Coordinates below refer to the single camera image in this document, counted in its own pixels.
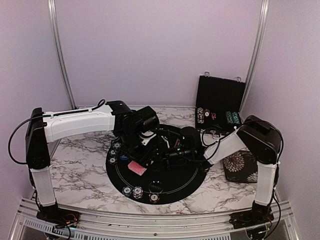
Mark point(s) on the round black poker mat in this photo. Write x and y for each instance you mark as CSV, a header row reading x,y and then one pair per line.
x,y
178,182

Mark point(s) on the green chips in case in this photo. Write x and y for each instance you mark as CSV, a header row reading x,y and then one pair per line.
x,y
233,118

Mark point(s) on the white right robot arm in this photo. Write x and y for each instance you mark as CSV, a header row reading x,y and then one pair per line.
x,y
261,138

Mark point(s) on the black floral rectangular tray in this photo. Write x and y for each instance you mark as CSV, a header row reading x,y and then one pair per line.
x,y
241,167

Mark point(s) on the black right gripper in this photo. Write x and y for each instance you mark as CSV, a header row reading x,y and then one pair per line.
x,y
163,157

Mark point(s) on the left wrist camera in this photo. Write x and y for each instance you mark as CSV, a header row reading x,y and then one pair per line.
x,y
146,119

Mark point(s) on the right aluminium frame post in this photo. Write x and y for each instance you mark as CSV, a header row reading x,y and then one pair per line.
x,y
258,42

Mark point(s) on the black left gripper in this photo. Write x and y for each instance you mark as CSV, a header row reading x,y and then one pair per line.
x,y
145,157

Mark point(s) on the clear round dealer button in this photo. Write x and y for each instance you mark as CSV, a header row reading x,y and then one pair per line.
x,y
156,187

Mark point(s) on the red playing card deck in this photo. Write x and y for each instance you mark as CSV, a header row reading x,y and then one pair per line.
x,y
136,168

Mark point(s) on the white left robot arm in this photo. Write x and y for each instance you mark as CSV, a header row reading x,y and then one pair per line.
x,y
49,126

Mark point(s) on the small green fifty chip stack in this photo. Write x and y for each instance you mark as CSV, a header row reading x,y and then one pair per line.
x,y
113,153

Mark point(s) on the left aluminium frame post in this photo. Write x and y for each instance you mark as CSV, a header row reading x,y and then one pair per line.
x,y
59,52

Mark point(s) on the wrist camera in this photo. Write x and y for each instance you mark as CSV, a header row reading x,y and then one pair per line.
x,y
146,119
191,140

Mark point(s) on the aluminium frame post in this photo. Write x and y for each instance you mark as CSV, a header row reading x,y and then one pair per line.
x,y
258,42
59,52

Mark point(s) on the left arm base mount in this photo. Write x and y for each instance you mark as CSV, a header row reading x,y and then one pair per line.
x,y
59,216

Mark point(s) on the blue small blind button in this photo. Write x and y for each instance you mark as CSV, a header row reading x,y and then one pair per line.
x,y
124,158

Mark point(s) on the black poker chip case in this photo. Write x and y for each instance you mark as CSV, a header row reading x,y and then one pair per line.
x,y
219,95

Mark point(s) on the small blue ten chip stack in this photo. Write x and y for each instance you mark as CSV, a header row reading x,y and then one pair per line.
x,y
116,145

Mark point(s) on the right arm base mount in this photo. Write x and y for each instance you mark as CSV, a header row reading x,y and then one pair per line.
x,y
251,220

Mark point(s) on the aluminium front rail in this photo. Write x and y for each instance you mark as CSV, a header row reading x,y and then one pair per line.
x,y
94,224

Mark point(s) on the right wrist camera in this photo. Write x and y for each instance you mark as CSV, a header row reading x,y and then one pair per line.
x,y
191,140

